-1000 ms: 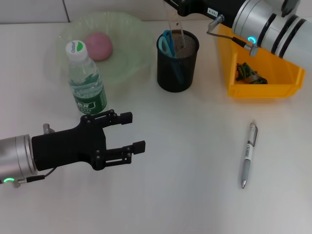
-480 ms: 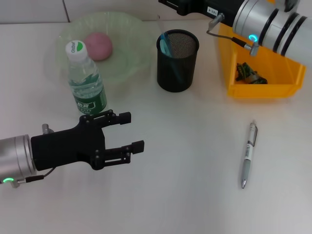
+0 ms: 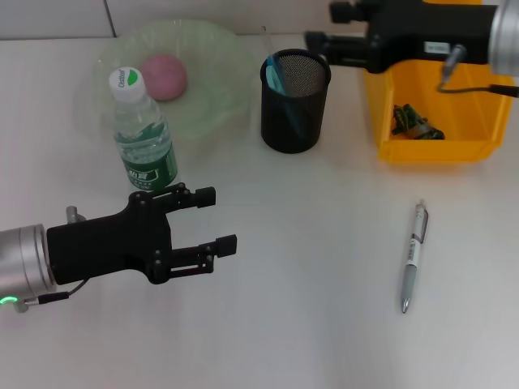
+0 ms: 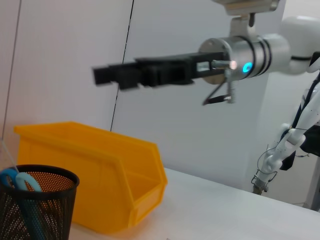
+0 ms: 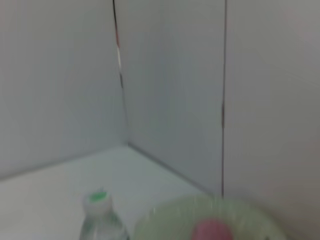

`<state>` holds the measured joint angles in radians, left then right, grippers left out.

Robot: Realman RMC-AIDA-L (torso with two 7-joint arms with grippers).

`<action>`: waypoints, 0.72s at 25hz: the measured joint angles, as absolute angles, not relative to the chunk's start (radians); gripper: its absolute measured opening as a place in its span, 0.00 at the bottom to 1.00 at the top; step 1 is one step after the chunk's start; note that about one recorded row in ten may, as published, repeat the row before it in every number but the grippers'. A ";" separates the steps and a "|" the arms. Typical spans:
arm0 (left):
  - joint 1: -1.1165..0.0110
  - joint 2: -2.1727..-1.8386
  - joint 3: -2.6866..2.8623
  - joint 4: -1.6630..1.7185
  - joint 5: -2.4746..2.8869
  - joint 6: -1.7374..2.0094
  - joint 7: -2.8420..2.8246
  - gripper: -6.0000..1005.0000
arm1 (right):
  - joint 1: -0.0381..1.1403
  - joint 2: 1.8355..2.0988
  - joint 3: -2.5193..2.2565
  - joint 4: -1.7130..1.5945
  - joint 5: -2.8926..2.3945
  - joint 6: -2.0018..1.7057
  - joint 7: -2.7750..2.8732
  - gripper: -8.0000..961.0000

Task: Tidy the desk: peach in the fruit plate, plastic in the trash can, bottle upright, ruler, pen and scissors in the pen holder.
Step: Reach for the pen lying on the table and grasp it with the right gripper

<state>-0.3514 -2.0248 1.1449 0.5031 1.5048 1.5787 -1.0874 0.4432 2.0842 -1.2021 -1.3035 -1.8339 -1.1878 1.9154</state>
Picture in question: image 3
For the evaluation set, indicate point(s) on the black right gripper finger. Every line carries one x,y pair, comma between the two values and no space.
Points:
336,46
348,12

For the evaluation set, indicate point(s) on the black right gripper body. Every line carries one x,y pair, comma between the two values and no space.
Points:
413,28

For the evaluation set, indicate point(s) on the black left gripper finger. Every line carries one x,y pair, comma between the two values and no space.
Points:
204,197
226,245

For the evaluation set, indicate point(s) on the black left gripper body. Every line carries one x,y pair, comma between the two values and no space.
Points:
105,247

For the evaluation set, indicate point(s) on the blue scissors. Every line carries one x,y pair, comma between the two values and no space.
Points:
275,79

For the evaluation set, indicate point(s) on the transparent plastic ruler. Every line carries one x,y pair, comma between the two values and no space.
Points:
265,35

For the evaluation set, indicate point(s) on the clear green-label water bottle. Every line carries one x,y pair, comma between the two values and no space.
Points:
146,138

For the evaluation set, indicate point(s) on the green plastic wrapper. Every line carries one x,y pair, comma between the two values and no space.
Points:
413,123

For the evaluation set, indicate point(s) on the pink toy peach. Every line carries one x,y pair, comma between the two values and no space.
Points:
170,81

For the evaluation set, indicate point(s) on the black mesh pen holder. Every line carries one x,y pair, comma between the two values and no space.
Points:
308,121

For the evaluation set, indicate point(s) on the translucent green fruit plate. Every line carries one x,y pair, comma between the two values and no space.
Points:
215,81

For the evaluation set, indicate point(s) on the grey white pen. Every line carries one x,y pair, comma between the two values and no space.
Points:
411,267

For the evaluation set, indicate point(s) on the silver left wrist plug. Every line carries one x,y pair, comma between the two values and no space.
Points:
73,214

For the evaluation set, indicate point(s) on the yellow plastic bin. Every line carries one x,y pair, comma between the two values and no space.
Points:
446,121

